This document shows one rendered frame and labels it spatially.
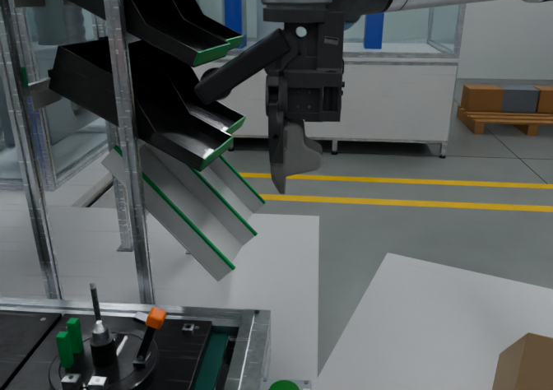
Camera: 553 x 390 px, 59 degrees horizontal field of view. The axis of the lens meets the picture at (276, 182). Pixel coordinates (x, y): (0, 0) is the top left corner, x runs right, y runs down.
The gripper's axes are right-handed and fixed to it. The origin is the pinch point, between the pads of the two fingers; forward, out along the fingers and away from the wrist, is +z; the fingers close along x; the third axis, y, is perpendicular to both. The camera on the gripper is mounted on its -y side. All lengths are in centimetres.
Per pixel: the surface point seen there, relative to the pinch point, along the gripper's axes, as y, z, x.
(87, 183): -70, 37, 88
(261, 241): -8, 37, 54
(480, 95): 189, 89, 518
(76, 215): -62, 37, 64
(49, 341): -33.4, 26.4, 0.1
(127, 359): -19.6, 24.3, -4.8
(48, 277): -41, 25, 14
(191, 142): -16.4, 2.2, 22.7
